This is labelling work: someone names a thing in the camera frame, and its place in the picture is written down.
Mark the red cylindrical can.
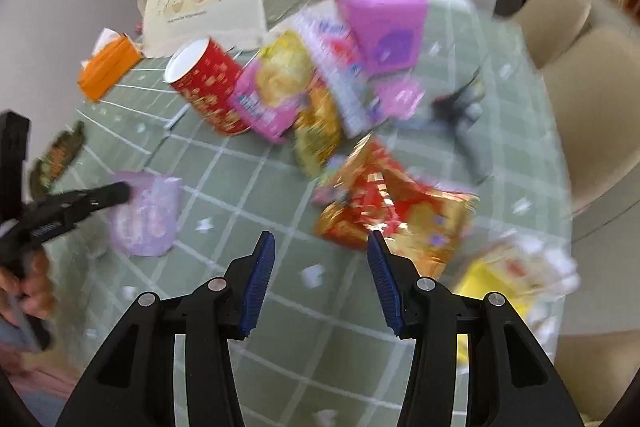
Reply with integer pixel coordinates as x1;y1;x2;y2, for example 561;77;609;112
164;37;251;136

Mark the purple plastic container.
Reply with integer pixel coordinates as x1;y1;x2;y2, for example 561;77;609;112
332;0;430;72

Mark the red gold foil packet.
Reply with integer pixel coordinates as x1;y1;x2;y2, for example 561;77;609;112
315;134;436;250

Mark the lilac plastic bag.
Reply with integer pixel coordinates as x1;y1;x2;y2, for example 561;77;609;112
105;172;183;258

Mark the yellow clear packet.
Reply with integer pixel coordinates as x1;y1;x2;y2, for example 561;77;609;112
452;232;581;368

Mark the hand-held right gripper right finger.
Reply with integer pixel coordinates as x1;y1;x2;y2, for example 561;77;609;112
366;229;586;427

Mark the beige chair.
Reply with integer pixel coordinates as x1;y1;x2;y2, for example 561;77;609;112
510;0;593;58
537;24;640;218
555;329;640;427

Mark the green red wrapper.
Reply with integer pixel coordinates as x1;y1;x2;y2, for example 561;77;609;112
27;121;87;200

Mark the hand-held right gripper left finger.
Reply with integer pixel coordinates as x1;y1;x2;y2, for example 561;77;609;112
55;231;277;427

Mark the pink snack packet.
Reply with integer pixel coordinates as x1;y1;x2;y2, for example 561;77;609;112
231;31;316;144

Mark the person's left hand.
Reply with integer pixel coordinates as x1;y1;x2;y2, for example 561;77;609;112
0;251;57;323

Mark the black plastic object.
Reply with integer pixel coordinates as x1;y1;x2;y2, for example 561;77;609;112
432;67;493;178

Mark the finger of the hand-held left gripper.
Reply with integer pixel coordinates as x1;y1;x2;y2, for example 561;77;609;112
47;183;132;228

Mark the person's pink clothing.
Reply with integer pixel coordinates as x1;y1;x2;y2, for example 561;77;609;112
0;342;76;413

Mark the white red print packet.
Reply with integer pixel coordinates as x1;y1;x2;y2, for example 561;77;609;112
295;9;381;138

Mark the yellow gold snack packet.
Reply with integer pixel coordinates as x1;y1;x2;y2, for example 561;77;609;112
294;77;343;178

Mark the orange tissue box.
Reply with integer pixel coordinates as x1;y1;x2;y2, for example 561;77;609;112
77;28;143;102

